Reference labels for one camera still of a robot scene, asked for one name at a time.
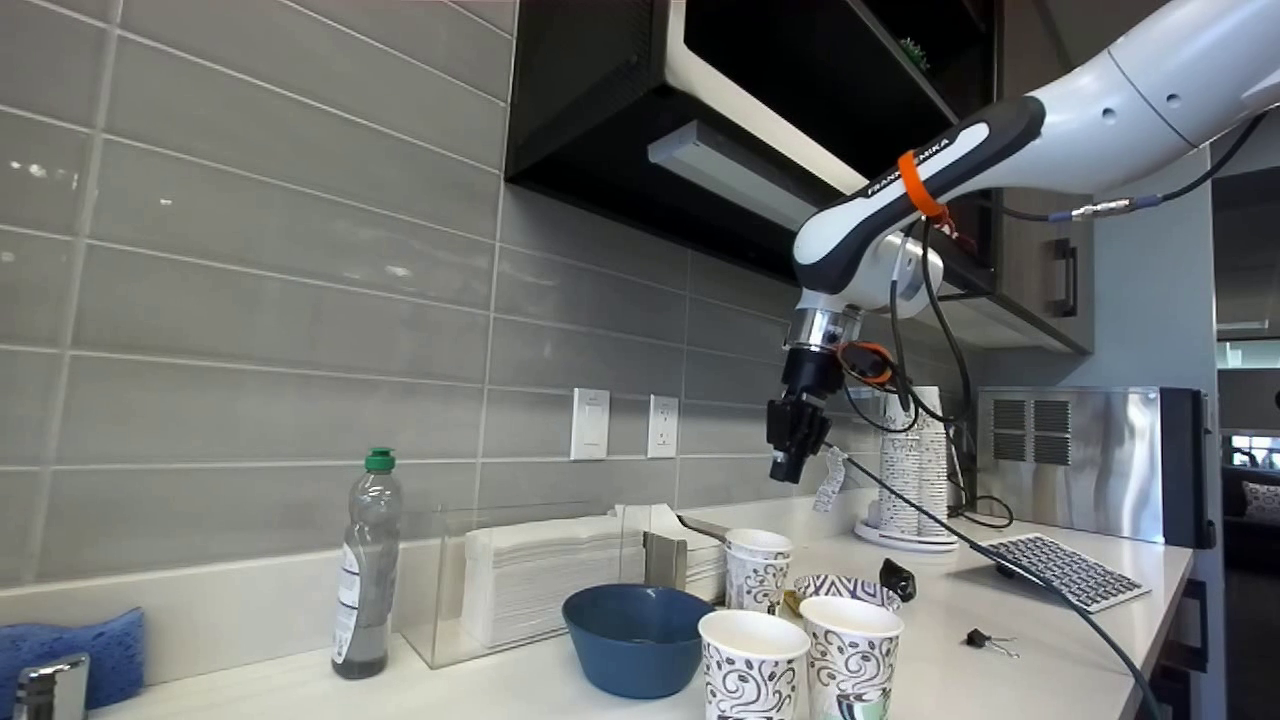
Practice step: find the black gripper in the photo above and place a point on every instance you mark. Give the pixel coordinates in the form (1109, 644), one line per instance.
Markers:
(802, 412)

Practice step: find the small green object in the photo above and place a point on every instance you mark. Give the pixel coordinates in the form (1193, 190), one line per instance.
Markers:
(913, 50)

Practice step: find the grey keyboard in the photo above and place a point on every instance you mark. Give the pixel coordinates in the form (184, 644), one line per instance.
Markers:
(1064, 568)

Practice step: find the under-cabinet light bar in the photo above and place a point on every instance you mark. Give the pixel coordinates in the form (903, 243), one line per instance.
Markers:
(744, 182)

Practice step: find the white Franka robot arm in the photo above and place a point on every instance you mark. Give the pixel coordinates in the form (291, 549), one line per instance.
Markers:
(1133, 94)

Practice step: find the white wall outlet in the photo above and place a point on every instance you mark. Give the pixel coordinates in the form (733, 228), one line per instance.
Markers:
(660, 427)
(589, 427)
(794, 427)

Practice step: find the black upper cabinet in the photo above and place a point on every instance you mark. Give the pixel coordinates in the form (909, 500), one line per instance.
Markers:
(602, 80)

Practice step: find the small black coffee pod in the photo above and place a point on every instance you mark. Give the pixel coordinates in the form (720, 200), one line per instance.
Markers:
(896, 580)

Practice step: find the black orange wrist camera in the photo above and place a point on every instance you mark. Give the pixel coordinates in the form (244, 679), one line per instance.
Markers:
(869, 362)

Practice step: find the dark blue plastic bowl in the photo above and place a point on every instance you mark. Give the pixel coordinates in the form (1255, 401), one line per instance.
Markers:
(632, 644)

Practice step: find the blue sponge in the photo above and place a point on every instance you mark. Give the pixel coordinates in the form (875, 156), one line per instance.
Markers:
(67, 655)

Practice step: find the white round tray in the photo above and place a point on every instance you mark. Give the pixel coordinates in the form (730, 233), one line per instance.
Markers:
(904, 542)

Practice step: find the clear acrylic napkin holder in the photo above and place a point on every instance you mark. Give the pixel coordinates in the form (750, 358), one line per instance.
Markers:
(424, 603)

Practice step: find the tall paper cup stack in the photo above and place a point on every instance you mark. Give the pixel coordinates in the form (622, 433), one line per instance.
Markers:
(904, 467)

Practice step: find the stainless steel appliance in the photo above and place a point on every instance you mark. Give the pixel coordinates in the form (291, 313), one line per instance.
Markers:
(1133, 463)

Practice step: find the clear soap bottle green cap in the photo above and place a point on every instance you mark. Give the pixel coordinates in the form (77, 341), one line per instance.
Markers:
(367, 575)

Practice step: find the yellow sugar packet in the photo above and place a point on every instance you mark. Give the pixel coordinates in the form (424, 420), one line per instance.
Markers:
(788, 607)

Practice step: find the dark base cabinet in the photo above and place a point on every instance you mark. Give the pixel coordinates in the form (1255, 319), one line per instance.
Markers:
(1193, 626)

